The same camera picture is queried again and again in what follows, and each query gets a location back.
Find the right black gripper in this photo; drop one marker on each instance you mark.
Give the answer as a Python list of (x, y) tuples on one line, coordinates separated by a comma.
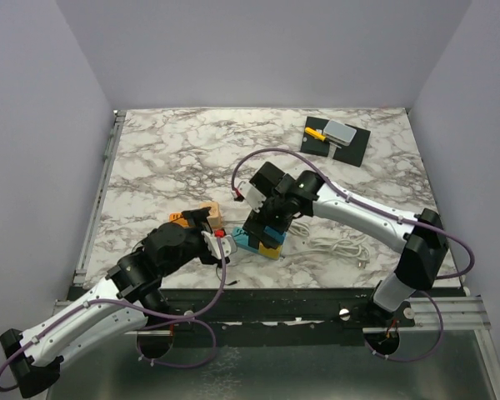
[(256, 222)]

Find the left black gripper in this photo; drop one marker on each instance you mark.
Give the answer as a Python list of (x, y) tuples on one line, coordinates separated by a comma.
[(201, 221)]

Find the yellow cube socket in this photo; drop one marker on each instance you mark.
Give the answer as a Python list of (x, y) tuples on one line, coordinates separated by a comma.
[(269, 252)]

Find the blue charger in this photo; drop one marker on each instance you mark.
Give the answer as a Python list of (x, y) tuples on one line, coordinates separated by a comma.
[(273, 236)]

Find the beige cube socket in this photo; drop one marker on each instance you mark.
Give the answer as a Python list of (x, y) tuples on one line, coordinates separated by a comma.
[(214, 217)]

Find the teal power strip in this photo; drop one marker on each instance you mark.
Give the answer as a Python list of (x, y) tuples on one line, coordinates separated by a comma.
[(241, 238)]

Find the orange power strip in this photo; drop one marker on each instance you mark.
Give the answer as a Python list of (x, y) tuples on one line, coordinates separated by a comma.
[(179, 219)]

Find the black plug adapter with cable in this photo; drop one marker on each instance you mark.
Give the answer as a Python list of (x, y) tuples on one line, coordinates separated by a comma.
[(222, 275)]

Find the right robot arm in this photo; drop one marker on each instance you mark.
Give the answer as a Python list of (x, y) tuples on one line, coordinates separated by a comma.
[(416, 237)]

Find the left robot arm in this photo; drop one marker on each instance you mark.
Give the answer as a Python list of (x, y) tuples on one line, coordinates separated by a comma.
[(127, 297)]

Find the black mat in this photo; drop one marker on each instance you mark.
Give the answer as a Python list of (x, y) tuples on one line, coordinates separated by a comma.
[(352, 155)]

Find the grey rectangular box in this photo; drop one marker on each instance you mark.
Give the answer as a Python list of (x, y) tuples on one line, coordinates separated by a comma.
[(344, 133)]

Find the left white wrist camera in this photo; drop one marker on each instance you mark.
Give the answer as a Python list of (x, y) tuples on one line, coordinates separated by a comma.
[(219, 247)]

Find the yellow handled screwdriver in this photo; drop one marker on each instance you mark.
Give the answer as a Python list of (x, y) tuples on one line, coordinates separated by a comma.
[(323, 136)]

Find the aluminium frame rail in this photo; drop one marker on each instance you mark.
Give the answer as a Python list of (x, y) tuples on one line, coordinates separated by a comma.
[(444, 313)]

